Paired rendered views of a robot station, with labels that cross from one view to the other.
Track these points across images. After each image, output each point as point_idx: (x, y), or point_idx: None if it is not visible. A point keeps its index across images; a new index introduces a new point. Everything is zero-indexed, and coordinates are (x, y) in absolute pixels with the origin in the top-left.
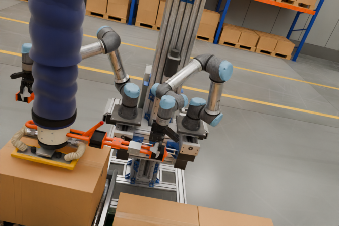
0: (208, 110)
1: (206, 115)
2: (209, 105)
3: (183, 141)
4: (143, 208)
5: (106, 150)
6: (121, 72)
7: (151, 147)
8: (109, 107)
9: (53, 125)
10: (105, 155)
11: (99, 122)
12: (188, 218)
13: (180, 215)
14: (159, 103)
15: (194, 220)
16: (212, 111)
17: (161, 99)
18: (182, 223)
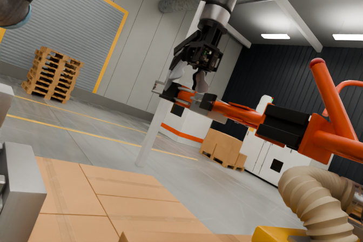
0: None
1: (20, 2)
2: None
3: (1, 91)
4: None
5: (156, 239)
6: None
7: (208, 84)
8: None
9: None
10: (183, 238)
11: (326, 67)
12: (46, 224)
13: (43, 235)
14: None
15: (47, 218)
16: None
17: None
18: (62, 232)
